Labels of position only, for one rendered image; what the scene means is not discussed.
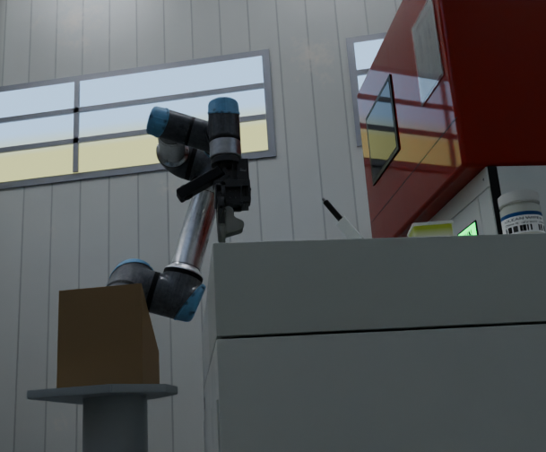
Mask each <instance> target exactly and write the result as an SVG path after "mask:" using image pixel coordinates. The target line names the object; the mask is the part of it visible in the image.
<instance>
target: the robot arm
mask: <svg viewBox="0 0 546 452"><path fill-rule="evenodd" d="M207 114H208V121H207V120H203V119H201V118H197V117H192V116H189V115H186V114H183V113H179V112H176V111H174V110H170V109H168V108H161V107H157V106H156V107H153V108H152V111H151V113H150V115H149V118H148V122H147V127H146V132H147V134H149V135H153V136H154V137H157V138H158V144H157V148H156V154H157V158H158V160H159V162H160V164H161V165H162V166H163V167H164V168H165V169H166V170H168V171H169V172H170V173H172V174H173V175H175V176H177V177H179V178H182V179H185V180H189V181H190V182H188V183H186V184H185V185H182V186H181V187H179V188H178V189H177V197H178V199H179V201H180V202H181V203H183V202H185V201H186V200H189V199H190V202H189V206H188V208H187V211H186V217H185V219H184V223H183V226H182V229H181V232H180V235H179V238H178V243H177V246H176V250H175V253H174V256H173V259H172V262H171V264H170V265H167V266H166V267H165V268H164V271H163V274H162V273H159V272H155V271H153V269H152V267H150V265H149V264H148V263H147V262H145V261H143V260H141V259H136V258H131V259H127V260H125V261H123V262H121V263H119V264H118V265H117V266H116V268H115V269H114V270H113V272H112V273H111V275H110V277H109V280H108V284H107V286H115V285H125V284H135V283H141V284H142V286H143V293H144V297H145V300H146V303H147V307H148V310H149V312H150V313H153V314H156V315H160V316H164V317H169V318H173V319H174V320H180V321H184V322H189V321H191V320H192V319H193V317H194V315H195V312H196V310H197V307H198V305H199V303H200V300H201V298H202V297H203V294H204V290H205V288H206V286H205V285H204V284H202V282H203V277H202V275H201V274H200V269H201V266H202V262H203V260H204V254H205V250H206V247H207V244H208V240H209V238H210V234H211V231H212V226H213V222H214V219H215V215H216V221H217V233H218V241H219V243H225V239H226V238H228V237H231V236H235V235H238V234H240V233H242V231H243V228H244V222H243V221H242V220H240V219H238V218H236V217H235V216H234V212H241V211H248V207H249V206H250V203H251V202H250V201H251V191H250V190H251V187H250V179H249V174H248V159H241V158H242V155H241V141H240V123H239V115H240V113H239V109H238V102H237V101H236V100H234V99H232V98H230V97H218V98H215V99H213V100H211V101H210V102H209V104H208V112H207ZM225 211H226V212H225Z"/></svg>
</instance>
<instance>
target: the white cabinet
mask: <svg viewBox="0 0 546 452"><path fill-rule="evenodd" d="M204 452H546V324H538V325H519V326H481V327H462V328H443V329H423V330H404V331H385V332H366V333H347V334H328V335H291V336H271V337H252V338H233V339H217V340H216V344H215V347H214V351H213V355H212V360H211V364H210V368H209V371H208V375H207V379H206V382H205V386H204Z"/></svg>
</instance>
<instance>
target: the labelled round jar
mask: <svg viewBox="0 0 546 452"><path fill-rule="evenodd" d="M539 203H540V199H539V195H538V192H536V191H535V190H531V189H522V190H516V191H511V192H508V193H505V194H503V195H502V196H500V197H499V198H498V208H499V210H500V212H499V214H500V220H501V226H502V232H503V234H525V233H545V228H544V223H543V218H542V210H541V206H540V205H539Z"/></svg>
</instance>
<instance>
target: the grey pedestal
mask: <svg viewBox="0 0 546 452"><path fill-rule="evenodd" d="M177 394H178V387H176V386H172V385H168V384H106V385H94V386H83V387H61V388H50V389H39V390H28V391H27V399H31V400H40V401H49V402H58V403H67V404H83V409H82V452H148V404H147V400H150V399H157V398H162V397H165V396H173V395H177Z"/></svg>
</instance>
